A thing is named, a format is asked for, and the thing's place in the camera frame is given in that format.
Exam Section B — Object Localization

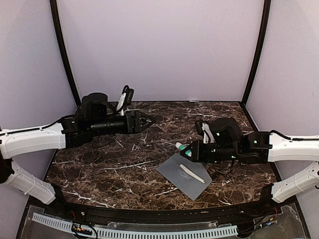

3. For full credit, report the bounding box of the black left frame post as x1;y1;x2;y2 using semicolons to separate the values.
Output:
49;0;81;107

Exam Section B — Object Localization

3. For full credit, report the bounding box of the black frame post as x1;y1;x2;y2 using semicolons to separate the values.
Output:
49;0;81;107
241;0;271;107

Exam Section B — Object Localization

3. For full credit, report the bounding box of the white slotted cable duct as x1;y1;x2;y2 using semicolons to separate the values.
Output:
31;213;238;239

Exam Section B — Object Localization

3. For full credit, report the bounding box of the small electronics board with leds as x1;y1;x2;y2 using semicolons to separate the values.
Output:
71;224;92;235

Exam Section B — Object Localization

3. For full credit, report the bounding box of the black front table rail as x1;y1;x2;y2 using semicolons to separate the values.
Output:
45;193;282;231

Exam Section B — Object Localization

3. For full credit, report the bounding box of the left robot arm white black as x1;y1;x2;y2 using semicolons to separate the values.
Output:
0;87;156;217

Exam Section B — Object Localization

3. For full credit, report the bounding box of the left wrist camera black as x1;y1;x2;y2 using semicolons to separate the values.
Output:
116;85;134;116

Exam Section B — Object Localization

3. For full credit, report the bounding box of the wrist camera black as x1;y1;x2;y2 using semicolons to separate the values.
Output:
195;120;215;144
116;85;134;116

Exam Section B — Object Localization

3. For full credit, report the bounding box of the grey envelope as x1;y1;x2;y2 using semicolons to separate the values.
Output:
157;153;212;201

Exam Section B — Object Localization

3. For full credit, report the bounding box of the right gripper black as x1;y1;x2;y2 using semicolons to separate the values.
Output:
180;139;240;164

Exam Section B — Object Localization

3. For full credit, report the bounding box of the black right frame post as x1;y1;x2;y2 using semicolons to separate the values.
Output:
241;0;271;107

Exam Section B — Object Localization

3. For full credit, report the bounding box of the beige letter paper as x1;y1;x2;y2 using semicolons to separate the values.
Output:
179;164;205;184

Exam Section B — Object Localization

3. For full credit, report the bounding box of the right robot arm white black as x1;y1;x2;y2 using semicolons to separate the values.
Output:
180;118;319;216

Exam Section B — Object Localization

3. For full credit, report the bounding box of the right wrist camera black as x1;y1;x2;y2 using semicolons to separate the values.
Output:
195;120;215;144

